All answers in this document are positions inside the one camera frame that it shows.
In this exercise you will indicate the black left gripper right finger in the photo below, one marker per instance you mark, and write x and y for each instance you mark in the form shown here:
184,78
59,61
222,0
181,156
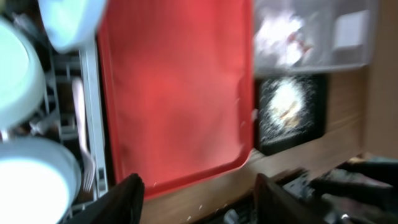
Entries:
274,205

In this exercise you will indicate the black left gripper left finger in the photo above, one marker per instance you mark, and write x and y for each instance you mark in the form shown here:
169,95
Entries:
121,205

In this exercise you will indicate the white plastic fork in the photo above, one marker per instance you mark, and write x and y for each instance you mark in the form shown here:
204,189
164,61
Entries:
80,115

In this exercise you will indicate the light blue small bowl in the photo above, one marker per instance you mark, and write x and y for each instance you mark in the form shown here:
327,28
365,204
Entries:
40,179

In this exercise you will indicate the rice food waste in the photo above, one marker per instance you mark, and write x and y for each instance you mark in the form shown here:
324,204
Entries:
284,108

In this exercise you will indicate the red snack wrapper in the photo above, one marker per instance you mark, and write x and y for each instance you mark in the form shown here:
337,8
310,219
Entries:
298,38

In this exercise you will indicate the light green bowl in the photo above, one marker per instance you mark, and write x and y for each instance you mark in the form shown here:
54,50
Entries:
22,77

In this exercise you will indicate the white tissue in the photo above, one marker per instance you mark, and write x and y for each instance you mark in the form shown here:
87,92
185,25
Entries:
271,48

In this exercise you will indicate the light blue plate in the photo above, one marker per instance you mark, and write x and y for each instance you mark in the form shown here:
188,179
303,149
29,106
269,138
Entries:
69,24

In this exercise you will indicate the grey plastic dishwasher rack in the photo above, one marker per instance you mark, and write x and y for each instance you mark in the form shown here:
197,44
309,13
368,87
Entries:
55,118

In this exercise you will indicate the black plastic tray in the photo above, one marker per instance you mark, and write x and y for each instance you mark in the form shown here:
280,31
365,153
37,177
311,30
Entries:
317,104

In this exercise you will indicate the red plastic tray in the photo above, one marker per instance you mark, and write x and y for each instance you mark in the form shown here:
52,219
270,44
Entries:
178,89

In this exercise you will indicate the clear plastic bin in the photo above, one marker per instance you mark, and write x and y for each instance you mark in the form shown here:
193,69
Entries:
341,32

